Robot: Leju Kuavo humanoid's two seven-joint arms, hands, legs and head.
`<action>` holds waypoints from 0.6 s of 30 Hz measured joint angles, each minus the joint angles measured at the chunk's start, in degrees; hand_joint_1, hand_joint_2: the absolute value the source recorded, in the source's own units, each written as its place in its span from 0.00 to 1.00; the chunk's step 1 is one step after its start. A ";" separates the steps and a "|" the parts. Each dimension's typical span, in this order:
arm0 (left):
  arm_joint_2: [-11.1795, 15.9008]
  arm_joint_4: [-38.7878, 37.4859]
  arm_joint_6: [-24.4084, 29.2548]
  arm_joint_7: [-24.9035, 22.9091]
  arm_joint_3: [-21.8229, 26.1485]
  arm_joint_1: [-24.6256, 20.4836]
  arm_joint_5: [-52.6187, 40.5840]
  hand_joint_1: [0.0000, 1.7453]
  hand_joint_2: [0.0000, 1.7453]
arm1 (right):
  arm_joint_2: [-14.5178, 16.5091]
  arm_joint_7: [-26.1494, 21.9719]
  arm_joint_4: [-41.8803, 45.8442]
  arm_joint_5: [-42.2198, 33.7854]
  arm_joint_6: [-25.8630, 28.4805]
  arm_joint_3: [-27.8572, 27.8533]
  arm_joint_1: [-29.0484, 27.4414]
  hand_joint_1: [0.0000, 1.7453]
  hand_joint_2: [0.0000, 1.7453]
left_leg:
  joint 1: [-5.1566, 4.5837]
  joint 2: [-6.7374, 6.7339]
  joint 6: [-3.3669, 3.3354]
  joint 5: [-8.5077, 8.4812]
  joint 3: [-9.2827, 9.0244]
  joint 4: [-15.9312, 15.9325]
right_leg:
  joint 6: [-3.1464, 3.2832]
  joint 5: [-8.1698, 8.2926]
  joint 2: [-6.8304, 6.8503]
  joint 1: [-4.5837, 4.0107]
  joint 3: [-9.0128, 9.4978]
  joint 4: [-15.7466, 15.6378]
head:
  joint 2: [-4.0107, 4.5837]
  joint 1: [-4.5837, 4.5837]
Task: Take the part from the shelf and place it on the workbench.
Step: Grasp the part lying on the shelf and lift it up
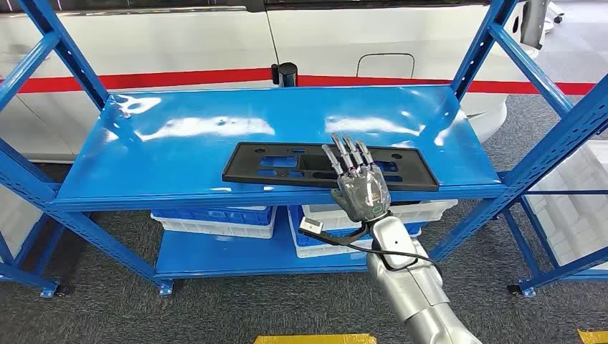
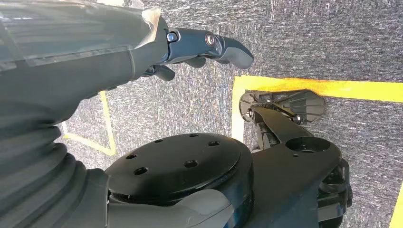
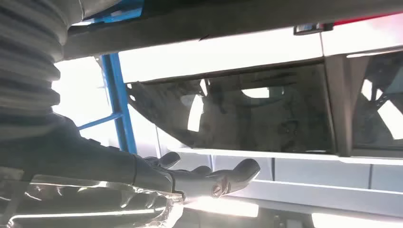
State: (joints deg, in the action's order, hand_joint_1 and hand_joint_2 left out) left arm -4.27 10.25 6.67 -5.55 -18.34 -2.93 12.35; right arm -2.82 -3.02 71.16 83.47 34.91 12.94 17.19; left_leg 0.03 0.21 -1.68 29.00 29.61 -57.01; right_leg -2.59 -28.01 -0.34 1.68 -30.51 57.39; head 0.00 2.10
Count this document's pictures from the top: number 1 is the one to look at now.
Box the black plastic plate part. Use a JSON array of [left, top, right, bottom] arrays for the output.
[[222, 141, 440, 192]]

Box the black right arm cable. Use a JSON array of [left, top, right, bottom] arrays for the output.
[[370, 237, 440, 274]]

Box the red barrier belt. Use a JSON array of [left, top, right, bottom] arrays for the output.
[[0, 67, 597, 96]]

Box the grey curved panel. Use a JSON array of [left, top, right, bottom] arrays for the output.
[[520, 0, 549, 50]]

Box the blue plastic crate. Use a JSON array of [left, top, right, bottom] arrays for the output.
[[151, 206, 277, 227], [288, 205, 424, 249]]

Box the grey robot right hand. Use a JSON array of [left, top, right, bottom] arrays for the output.
[[322, 133, 392, 223]]

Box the black barrier post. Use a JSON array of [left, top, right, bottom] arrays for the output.
[[270, 62, 299, 88]]

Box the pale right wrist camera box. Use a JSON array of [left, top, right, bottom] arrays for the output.
[[298, 216, 371, 248]]

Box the yellow floor tape square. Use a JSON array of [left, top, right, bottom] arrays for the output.
[[254, 334, 379, 344], [576, 328, 608, 344]]

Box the white car body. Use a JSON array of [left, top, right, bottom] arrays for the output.
[[0, 0, 559, 165]]

